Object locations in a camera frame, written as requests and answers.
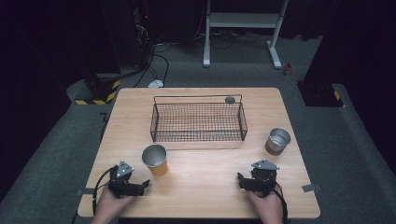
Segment cables under white stand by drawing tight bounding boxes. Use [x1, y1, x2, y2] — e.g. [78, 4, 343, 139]
[193, 28, 273, 50]

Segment orange paper cup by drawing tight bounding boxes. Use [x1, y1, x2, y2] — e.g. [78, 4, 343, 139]
[141, 144, 169, 177]

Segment black yellow striped stand base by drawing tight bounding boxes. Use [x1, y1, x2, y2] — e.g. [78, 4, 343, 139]
[297, 80, 346, 108]
[74, 73, 121, 105]

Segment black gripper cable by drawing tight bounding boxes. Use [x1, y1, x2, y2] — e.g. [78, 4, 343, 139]
[275, 182, 290, 224]
[92, 167, 119, 217]

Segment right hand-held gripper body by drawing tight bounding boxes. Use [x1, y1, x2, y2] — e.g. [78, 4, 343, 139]
[251, 159, 280, 198]

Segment black wire basket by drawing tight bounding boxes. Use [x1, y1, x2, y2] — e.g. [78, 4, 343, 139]
[149, 93, 248, 143]

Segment black equipment rack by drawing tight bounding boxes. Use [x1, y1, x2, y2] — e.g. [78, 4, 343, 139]
[99, 0, 157, 72]

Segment black floor cables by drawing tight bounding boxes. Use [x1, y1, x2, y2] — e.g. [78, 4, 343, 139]
[133, 42, 173, 89]

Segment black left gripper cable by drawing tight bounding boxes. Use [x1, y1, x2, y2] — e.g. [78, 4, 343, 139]
[92, 167, 119, 217]

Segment person's left hand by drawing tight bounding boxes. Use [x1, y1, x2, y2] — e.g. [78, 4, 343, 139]
[92, 188, 136, 218]

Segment white metal stand frame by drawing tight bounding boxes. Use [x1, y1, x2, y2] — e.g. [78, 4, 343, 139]
[203, 0, 289, 70]

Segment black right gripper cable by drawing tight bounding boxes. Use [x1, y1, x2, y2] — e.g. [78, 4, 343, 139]
[275, 182, 290, 224]

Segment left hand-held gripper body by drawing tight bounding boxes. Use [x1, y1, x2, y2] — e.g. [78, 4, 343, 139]
[106, 160, 138, 198]

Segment person's right hand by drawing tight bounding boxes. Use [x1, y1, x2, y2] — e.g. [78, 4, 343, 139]
[247, 186, 284, 220]

